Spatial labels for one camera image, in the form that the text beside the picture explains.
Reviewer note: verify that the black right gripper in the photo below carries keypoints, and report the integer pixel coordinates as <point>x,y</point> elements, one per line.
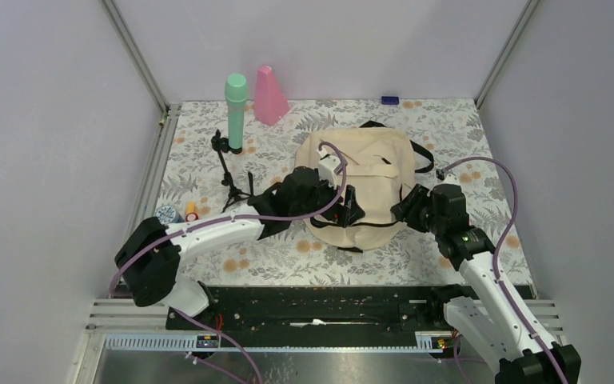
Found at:
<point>407,208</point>

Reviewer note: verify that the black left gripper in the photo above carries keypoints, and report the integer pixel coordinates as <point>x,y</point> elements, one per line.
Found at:
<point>344,215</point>

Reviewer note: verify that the small blue block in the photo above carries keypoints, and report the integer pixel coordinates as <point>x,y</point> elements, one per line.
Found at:
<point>390,100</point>

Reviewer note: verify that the beige canvas backpack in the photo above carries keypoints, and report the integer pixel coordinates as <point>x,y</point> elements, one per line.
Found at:
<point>382,165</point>

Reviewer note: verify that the mint green microphone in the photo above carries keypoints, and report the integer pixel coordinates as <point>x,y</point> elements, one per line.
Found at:
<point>236,96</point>

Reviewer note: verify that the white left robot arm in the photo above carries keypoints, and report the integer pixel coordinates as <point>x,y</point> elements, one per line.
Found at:
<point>150,259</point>

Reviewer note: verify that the pink plastic cone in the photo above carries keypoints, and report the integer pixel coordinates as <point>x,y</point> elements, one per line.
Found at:
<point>270,103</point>

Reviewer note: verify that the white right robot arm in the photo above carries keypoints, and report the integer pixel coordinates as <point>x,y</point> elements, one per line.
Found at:
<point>502,330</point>

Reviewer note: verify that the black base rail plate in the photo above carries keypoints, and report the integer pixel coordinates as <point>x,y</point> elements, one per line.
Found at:
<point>330,317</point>

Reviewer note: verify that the black mini tripod stand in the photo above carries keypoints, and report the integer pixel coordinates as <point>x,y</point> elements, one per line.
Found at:
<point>235,195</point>

